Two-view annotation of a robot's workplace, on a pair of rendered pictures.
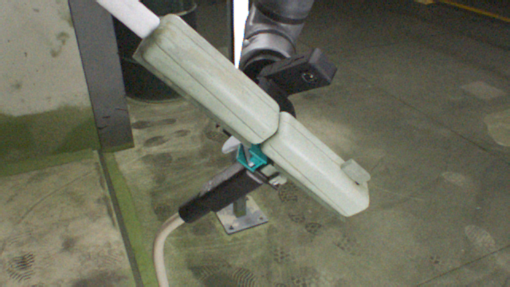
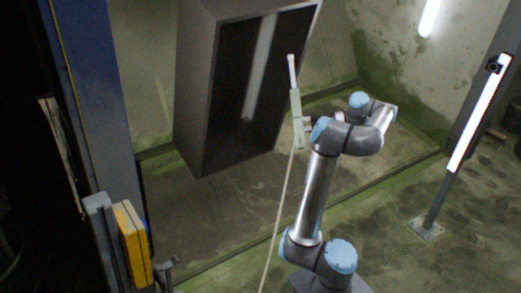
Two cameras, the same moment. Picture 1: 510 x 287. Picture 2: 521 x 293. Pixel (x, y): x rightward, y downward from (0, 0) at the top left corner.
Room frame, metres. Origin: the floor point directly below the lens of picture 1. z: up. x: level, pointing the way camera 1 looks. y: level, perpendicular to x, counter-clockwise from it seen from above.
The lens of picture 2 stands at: (-0.13, -1.75, 2.47)
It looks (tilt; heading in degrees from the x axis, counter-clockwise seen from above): 41 degrees down; 77
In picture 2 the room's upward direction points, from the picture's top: 6 degrees clockwise
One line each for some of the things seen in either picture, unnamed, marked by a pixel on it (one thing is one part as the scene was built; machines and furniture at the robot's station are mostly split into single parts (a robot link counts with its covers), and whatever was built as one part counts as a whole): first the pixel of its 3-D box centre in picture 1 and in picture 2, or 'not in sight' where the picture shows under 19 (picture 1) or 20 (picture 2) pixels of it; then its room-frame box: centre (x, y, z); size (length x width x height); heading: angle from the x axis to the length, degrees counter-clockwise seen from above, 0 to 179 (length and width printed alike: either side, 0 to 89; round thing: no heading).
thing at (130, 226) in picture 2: not in sight; (131, 246); (-0.32, -0.96, 1.42); 0.12 x 0.06 x 0.26; 115
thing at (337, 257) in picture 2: not in sight; (336, 262); (0.47, -0.70, 0.83); 0.17 x 0.15 x 0.18; 147
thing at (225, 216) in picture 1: (239, 214); (426, 227); (1.51, 0.05, 0.01); 0.20 x 0.20 x 0.01; 25
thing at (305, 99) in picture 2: not in sight; (245, 120); (0.33, 1.28, 0.11); 2.70 x 0.02 x 0.13; 25
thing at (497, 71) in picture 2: not in sight; (496, 65); (1.47, 0.06, 1.35); 0.09 x 0.07 x 0.07; 115
